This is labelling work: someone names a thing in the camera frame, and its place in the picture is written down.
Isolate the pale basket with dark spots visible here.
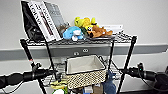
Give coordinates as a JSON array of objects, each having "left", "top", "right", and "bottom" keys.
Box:
[{"left": 64, "top": 54, "right": 108, "bottom": 90}]

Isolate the yellow soft toy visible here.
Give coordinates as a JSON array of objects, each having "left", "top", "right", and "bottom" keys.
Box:
[{"left": 50, "top": 81, "right": 69, "bottom": 90}]

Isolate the green and white bowl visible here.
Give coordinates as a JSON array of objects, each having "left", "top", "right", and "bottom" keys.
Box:
[{"left": 51, "top": 88, "right": 69, "bottom": 94}]

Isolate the blue shark plush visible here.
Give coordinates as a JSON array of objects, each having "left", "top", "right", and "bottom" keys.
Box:
[{"left": 102, "top": 69, "right": 118, "bottom": 94}]

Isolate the small brown box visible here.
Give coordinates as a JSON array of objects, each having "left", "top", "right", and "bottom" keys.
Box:
[{"left": 93, "top": 84, "right": 104, "bottom": 94}]

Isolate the white flat box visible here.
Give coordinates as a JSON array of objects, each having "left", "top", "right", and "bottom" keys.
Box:
[{"left": 98, "top": 23, "right": 125, "bottom": 34}]

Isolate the blue cup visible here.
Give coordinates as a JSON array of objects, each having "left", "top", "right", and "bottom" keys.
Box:
[{"left": 83, "top": 86, "right": 94, "bottom": 94}]

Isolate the black flat box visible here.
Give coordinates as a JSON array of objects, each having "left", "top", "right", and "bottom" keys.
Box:
[{"left": 20, "top": 0, "right": 46, "bottom": 42}]

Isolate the blue plush toy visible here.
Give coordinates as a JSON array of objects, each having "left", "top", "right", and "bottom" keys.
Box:
[{"left": 61, "top": 25, "right": 87, "bottom": 42}]

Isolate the white book with dark print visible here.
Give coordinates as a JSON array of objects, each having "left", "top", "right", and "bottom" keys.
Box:
[{"left": 27, "top": 0, "right": 62, "bottom": 42}]

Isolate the grey book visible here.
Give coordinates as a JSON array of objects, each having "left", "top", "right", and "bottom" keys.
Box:
[{"left": 43, "top": 0, "right": 69, "bottom": 34}]

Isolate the yellow plush toy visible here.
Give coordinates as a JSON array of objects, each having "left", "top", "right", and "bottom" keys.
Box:
[{"left": 73, "top": 15, "right": 98, "bottom": 32}]

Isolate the long grey wall band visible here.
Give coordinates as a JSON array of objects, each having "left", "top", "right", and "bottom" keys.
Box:
[{"left": 0, "top": 43, "right": 168, "bottom": 62}]

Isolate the thin black cable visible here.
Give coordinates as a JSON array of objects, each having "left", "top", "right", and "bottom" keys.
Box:
[{"left": 0, "top": 81, "right": 26, "bottom": 94}]

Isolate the black wire shelf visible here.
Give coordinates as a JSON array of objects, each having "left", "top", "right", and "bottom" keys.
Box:
[{"left": 19, "top": 31, "right": 138, "bottom": 94}]

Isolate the grey wall socket plate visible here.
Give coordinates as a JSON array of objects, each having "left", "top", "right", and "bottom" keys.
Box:
[{"left": 73, "top": 51, "right": 81, "bottom": 56}]

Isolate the white wall socket plate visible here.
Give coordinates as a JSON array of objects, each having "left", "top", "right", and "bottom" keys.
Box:
[{"left": 81, "top": 47, "right": 90, "bottom": 53}]

